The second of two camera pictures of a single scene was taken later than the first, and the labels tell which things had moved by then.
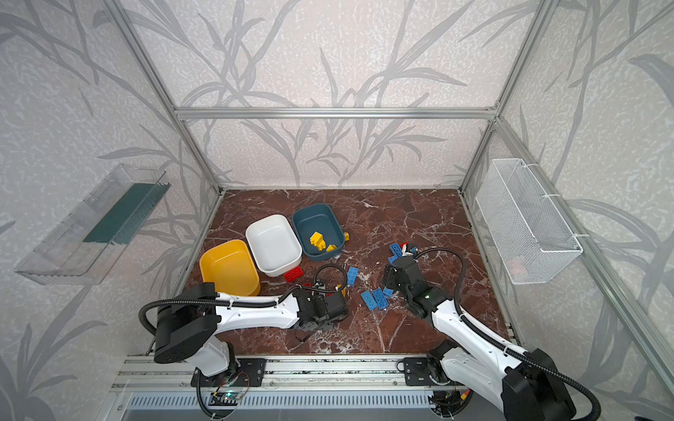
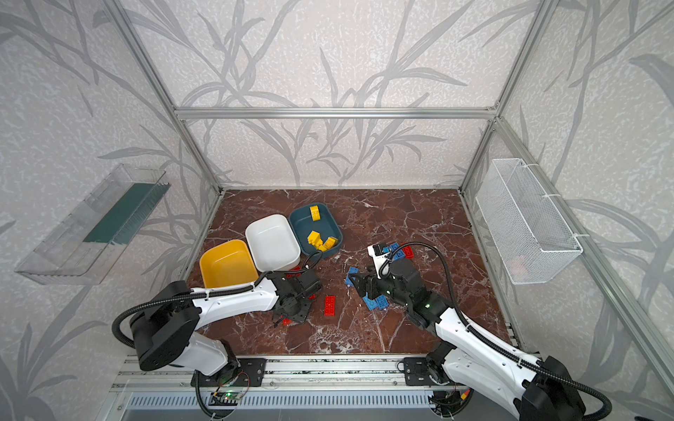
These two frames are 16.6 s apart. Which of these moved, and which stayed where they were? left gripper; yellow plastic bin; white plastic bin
Moved: left gripper
Stayed: yellow plastic bin; white plastic bin
